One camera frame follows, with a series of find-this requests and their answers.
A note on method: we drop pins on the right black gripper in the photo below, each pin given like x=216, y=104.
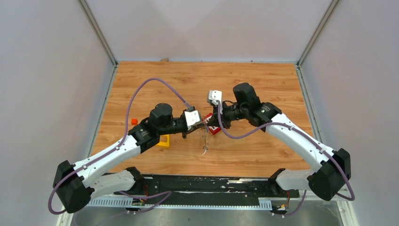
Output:
x=214, y=120

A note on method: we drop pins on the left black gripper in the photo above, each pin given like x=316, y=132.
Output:
x=197, y=127

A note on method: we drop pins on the grey metal keyring disc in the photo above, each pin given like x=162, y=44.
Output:
x=204, y=139

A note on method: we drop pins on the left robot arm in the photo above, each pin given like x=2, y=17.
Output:
x=76, y=184

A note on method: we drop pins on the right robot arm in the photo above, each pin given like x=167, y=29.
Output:
x=330, y=169

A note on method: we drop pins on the red window toy block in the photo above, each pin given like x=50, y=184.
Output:
x=212, y=130

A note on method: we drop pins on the yellow triangular toy block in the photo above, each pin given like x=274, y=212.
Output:
x=164, y=141

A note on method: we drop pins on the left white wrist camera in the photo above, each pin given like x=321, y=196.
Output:
x=193, y=118

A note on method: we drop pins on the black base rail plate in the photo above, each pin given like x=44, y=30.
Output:
x=202, y=190

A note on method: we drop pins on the white slotted cable duct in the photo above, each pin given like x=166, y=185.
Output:
x=123, y=202

